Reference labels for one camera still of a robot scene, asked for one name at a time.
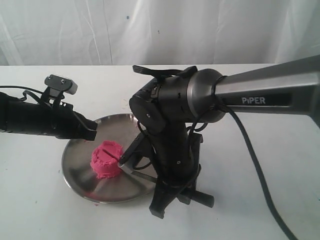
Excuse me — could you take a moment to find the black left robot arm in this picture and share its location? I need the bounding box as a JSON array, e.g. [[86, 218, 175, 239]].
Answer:
[[0, 92, 98, 141]]

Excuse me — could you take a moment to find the black knife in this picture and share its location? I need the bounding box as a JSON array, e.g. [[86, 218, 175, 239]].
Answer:
[[102, 149, 215, 208]]

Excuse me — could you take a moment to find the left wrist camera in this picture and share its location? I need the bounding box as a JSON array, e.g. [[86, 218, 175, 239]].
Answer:
[[40, 74, 78, 105]]

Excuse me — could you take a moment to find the pink sand mound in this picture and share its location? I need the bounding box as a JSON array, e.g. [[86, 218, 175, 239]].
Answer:
[[90, 140, 124, 179]]

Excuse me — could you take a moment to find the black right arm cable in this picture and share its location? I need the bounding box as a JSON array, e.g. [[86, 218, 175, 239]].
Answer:
[[187, 74, 298, 240]]

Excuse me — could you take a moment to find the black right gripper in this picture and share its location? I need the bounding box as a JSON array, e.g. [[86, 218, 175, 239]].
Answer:
[[118, 121, 199, 219]]

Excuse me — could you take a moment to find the round steel plate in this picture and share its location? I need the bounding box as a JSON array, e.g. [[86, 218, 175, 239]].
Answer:
[[61, 113, 155, 204]]

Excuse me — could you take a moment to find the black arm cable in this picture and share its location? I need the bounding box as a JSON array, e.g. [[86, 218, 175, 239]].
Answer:
[[187, 74, 298, 240], [0, 85, 51, 106]]

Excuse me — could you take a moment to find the white backdrop curtain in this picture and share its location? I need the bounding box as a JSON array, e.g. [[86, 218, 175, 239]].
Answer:
[[0, 0, 320, 66]]

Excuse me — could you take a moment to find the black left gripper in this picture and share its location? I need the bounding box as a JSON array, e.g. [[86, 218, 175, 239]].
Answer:
[[37, 102, 98, 141]]

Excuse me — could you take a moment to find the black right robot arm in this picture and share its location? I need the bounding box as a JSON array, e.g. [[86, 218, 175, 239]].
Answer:
[[118, 55, 320, 218]]

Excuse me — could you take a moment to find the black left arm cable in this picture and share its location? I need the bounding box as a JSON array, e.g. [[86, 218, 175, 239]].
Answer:
[[0, 85, 51, 106]]

